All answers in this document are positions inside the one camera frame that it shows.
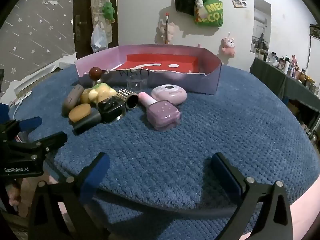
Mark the pink nail polish bottle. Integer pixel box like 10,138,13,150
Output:
138,91,182,131

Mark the person's left hand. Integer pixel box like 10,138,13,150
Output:
5,181,22,207

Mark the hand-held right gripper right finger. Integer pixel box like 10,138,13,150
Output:
211,152,294,240

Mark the pink plush bear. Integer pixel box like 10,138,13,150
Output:
221,32,236,58

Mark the studded metal cylinder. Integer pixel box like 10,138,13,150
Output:
116,88,140,110

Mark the table with dark cloth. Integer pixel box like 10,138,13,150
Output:
249,57,320,115

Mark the pale pink plush toy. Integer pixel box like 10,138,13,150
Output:
156,21,177,43

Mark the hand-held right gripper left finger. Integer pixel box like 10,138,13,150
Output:
27,152,112,240

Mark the orange round soap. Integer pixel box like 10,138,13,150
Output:
68,103,91,123

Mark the row of small bottles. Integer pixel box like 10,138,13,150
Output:
255,47,320,95

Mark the perfume bottle with red ball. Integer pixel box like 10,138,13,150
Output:
89,66,103,85

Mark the green plush dinosaur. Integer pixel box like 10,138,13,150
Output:
102,1,116,23

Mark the clear glass cup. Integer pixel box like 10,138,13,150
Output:
126,76,148,97

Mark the clear plastic bag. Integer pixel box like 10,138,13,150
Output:
90,24,108,53

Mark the green yellow flower toy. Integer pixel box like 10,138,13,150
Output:
89,83,118,105

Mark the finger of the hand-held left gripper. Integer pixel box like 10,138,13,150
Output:
5,131,68,156
0,116,43,141

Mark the pink round compact case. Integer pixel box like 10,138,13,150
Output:
151,84,187,106

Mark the pink cardboard box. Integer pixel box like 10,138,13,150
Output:
75,44,223,95

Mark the blue knitted blanket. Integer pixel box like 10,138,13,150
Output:
10,64,317,240

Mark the grey-brown pebble-shaped case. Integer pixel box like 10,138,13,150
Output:
62,84,84,117

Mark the dark wooden door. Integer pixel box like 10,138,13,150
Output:
72,0,119,60

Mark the black star nail polish bottle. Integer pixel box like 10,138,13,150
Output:
72,97,126,135

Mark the mop with orange handle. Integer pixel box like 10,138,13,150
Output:
164,12,170,45

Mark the white plastic sheet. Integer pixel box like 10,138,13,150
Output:
7,52,78,105

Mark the green tote bag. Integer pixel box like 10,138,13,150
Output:
194,0,224,28

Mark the door handle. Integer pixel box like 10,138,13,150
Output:
74,15,84,42

